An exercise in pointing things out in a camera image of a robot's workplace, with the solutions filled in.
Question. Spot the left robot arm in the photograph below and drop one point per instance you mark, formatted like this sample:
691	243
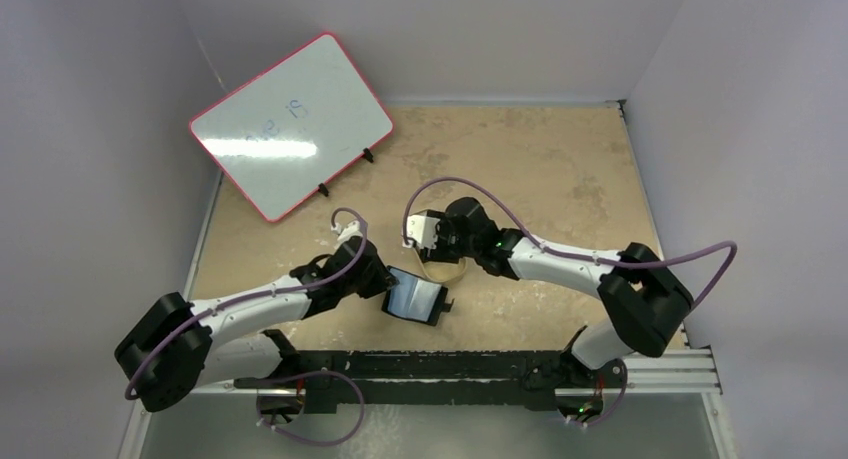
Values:
179	345

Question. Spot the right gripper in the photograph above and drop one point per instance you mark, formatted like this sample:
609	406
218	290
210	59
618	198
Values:
444	240

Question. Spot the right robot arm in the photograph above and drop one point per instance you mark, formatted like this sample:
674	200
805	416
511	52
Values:
645	303

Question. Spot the beige plastic tray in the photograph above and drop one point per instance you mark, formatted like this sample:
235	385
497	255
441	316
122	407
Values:
441	265

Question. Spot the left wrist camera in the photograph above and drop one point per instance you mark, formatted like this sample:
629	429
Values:
353	229

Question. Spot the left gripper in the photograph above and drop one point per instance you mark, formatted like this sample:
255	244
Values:
382	280

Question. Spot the pink framed whiteboard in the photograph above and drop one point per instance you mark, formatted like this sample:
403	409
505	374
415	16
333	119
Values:
285	134

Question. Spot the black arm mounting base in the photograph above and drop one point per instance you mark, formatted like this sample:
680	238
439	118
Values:
537	380

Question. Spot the black leather card holder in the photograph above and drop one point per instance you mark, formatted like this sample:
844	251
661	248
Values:
416	299

